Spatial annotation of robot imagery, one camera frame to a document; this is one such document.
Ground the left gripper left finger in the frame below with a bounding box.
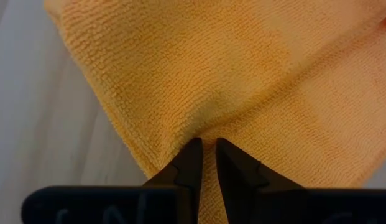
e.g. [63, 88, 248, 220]
[142, 137, 204, 224]

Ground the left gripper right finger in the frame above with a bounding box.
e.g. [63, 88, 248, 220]
[214, 137, 305, 224]

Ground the orange microfiber towel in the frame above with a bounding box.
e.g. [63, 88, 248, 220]
[43, 0, 386, 224]

